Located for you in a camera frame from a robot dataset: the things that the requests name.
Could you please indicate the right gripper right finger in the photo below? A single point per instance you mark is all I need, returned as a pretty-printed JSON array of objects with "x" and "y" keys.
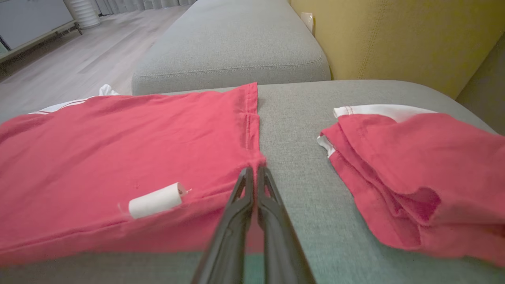
[{"x": 280, "y": 244}]

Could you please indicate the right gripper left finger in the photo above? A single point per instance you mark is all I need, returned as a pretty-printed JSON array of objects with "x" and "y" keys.
[{"x": 232, "y": 244}]

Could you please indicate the red shorts with white band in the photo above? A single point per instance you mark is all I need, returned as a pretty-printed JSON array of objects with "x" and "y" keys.
[{"x": 414, "y": 165}]

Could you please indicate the red shirt with white sleeves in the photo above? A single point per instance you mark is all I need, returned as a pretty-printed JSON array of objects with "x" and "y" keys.
[{"x": 98, "y": 150}]

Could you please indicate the large grey sofa seat cushion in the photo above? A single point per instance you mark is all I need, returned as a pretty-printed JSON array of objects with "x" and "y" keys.
[{"x": 300, "y": 130}]

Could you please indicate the small grey sofa cushion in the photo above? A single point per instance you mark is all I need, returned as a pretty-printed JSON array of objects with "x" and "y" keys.
[{"x": 229, "y": 43}]

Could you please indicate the yellow sofa backrest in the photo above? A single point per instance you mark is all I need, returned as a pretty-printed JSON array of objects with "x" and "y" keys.
[{"x": 394, "y": 39}]

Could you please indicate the grey curtain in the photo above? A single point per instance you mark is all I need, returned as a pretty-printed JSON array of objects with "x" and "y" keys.
[{"x": 138, "y": 4}]

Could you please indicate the white ribbed cylinder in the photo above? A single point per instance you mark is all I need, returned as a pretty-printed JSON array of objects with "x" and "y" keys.
[{"x": 85, "y": 14}]

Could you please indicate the white cabinet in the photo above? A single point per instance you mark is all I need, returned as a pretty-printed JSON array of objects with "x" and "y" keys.
[{"x": 31, "y": 19}]

